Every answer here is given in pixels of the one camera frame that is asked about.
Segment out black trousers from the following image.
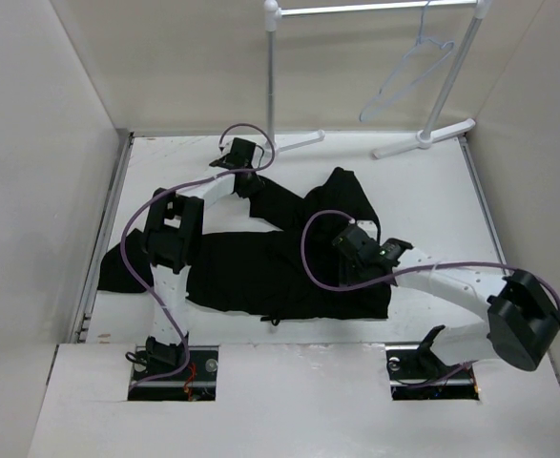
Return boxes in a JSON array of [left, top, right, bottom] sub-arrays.
[[96, 166, 391, 328]]

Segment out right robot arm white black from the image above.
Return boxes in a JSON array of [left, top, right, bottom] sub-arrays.
[[333, 223, 560, 378]]

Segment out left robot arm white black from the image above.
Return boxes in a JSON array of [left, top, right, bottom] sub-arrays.
[[142, 137, 264, 381]]

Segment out white garment rack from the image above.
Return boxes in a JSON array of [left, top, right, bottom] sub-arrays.
[[263, 0, 492, 159]]

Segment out light blue wire hanger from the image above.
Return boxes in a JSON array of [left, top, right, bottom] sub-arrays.
[[358, 1, 455, 123]]

